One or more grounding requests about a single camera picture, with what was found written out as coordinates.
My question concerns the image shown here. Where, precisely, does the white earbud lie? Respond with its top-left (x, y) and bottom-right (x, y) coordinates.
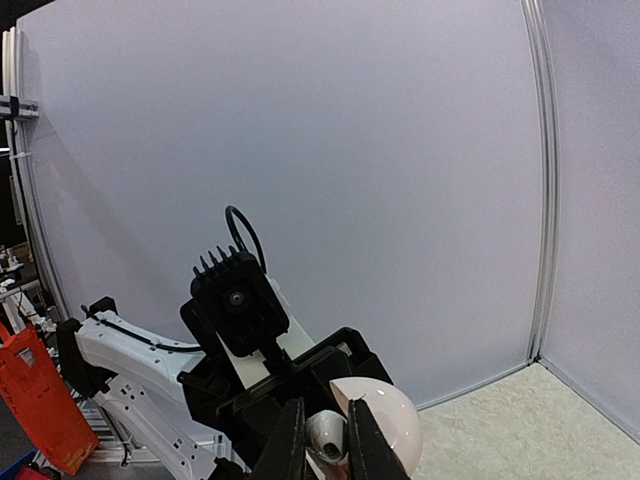
top-left (306, 410), bottom-right (348, 465)

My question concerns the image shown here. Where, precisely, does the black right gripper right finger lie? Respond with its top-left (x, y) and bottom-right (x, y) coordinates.
top-left (347, 399), bottom-right (410, 480)

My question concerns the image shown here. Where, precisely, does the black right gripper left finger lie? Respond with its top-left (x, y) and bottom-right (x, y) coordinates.
top-left (249, 398), bottom-right (306, 480)

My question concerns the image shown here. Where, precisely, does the pink earbud charging case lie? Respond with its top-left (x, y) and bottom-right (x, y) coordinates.
top-left (306, 377), bottom-right (423, 479)

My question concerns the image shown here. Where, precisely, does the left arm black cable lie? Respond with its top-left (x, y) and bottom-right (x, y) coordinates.
top-left (223, 204), bottom-right (266, 269)

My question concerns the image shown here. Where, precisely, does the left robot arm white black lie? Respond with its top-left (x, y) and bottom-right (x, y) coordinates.
top-left (57, 297), bottom-right (391, 479)

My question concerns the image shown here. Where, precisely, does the orange bag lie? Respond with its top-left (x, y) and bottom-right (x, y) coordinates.
top-left (1, 327), bottom-right (99, 476)

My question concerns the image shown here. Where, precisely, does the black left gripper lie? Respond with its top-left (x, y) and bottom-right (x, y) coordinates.
top-left (178, 301), bottom-right (392, 469)

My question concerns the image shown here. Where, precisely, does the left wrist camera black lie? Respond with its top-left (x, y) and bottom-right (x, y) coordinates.
top-left (190, 248), bottom-right (290, 367)

